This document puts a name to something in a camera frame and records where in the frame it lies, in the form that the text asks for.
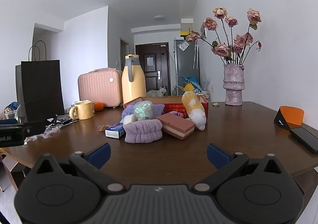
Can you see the grey monitor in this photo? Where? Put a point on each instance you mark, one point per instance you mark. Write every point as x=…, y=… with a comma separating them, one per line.
x=19, y=89

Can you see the black paper bag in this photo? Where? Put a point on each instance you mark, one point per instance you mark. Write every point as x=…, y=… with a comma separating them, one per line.
x=42, y=89

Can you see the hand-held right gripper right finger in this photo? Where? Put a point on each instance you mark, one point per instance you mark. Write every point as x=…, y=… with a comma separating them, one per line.
x=217, y=155

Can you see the dried pink roses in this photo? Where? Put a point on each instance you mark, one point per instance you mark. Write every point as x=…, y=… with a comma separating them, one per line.
x=222, y=50

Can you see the yellow thermos jug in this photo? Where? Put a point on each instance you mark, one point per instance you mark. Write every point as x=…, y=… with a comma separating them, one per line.
x=134, y=82

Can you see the round ceiling lamp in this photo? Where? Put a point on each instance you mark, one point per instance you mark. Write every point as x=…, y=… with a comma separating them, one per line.
x=159, y=17

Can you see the yellow white plush toy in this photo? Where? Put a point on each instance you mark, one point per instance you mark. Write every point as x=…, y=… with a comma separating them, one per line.
x=193, y=104

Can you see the pink suitcase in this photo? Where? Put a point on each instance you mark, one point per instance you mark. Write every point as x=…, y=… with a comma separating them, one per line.
x=97, y=87

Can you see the pile of clear plastic wrappers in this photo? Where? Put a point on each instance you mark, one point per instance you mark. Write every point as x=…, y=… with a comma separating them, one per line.
x=47, y=133

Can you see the light blue fluffy cloth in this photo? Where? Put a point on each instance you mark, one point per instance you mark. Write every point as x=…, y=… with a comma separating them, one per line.
x=158, y=109

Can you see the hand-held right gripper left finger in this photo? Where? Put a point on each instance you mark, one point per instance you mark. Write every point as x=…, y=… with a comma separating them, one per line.
x=99, y=155

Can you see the blue white tissue packet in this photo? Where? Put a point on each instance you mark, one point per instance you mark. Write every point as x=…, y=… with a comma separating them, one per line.
x=114, y=131

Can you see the white dried branches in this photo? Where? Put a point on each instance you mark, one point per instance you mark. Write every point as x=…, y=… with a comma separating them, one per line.
x=205, y=80

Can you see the green bath pouf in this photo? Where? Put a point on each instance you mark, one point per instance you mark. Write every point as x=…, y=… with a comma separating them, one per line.
x=142, y=110

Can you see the orange black stand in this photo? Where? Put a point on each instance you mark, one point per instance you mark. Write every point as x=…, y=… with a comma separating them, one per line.
x=292, y=114

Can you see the black smartphone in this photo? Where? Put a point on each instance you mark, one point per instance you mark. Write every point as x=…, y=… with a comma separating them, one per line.
x=304, y=138

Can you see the white dog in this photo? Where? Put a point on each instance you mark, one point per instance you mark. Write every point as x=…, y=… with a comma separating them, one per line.
x=156, y=92

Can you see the dark brown entrance door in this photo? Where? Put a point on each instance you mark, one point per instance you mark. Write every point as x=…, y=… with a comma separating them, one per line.
x=154, y=72

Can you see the small brown snack wrapper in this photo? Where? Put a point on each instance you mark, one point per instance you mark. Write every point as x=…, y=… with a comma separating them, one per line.
x=101, y=127

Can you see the yellow mug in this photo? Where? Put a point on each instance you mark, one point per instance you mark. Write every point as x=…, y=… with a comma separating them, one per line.
x=84, y=111

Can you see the grey refrigerator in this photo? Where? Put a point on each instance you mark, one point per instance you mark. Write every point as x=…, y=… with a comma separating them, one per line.
x=185, y=65

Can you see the brown layered sponge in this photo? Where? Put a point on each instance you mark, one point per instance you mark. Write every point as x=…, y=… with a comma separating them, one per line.
x=177, y=125

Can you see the grey interior door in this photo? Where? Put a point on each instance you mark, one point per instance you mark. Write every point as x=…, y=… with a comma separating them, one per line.
x=124, y=55

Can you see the black white paper packets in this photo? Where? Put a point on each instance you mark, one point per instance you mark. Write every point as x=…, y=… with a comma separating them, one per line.
x=60, y=120

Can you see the purple ceramic vase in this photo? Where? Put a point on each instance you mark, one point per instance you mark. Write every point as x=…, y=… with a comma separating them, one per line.
x=234, y=82

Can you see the yellow box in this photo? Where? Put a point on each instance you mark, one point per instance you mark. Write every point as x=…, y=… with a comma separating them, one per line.
x=185, y=33

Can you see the basket with small things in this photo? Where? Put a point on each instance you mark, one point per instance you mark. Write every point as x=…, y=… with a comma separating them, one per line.
x=11, y=111

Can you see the red cardboard box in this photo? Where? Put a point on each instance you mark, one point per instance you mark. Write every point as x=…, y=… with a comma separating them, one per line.
x=174, y=107

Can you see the cart with bottles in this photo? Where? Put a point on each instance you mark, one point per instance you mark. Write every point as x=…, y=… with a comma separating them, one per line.
x=203, y=92

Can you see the orange fruit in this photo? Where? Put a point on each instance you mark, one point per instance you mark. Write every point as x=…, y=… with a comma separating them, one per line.
x=98, y=106

